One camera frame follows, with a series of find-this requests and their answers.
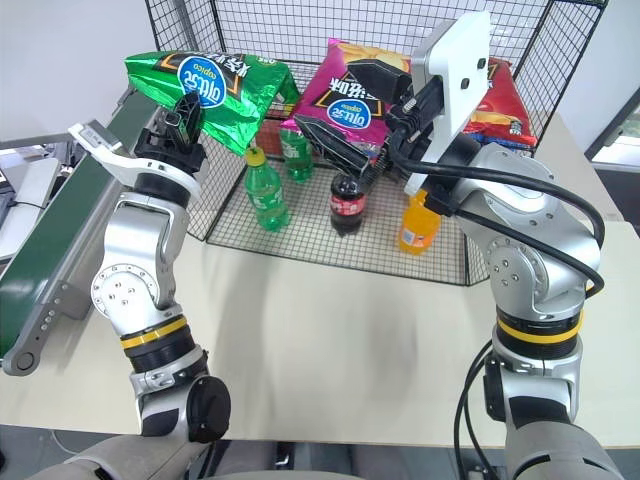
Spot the thick black wrist cable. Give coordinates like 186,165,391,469
392,112,607,301

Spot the green chip bag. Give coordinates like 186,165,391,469
123,49,301,157

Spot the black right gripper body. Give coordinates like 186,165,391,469
370,74,446,177

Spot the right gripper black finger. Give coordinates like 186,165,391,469
293,113,372,190
346,58,403,102

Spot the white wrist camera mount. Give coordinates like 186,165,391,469
67,121,202,202
403,10,494,197

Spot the green soda bottle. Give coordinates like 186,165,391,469
278,124,315,184

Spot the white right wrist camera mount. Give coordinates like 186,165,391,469
403,10,494,197

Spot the red chip bag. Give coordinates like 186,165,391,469
462,57,539,149

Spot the pink chip bag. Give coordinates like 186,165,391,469
279,38,414,162

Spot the green bottle with yellow cap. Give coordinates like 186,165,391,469
243,148,292,232

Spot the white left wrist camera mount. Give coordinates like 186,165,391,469
67,121,202,202

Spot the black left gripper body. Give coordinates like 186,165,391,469
132,127,208,175

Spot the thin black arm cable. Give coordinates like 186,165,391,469
452,339,502,480

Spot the orange soda bottle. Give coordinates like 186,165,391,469
397,189,441,256

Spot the dark cola bottle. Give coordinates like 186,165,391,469
329,173,368,237

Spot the small red package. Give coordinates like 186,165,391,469
259,119,286,156

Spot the green conveyor belt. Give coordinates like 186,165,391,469
0,84,166,377

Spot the black wire rack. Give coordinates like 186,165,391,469
144,0,614,288

